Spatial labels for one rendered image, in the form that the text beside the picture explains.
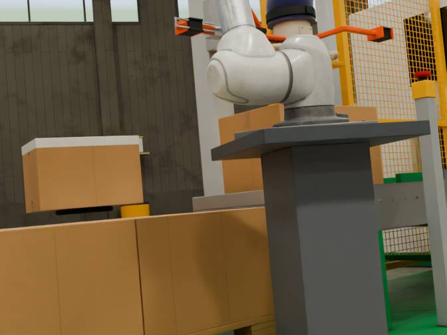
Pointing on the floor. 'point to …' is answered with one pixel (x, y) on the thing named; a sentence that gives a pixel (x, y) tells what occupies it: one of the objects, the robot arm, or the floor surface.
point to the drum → (135, 210)
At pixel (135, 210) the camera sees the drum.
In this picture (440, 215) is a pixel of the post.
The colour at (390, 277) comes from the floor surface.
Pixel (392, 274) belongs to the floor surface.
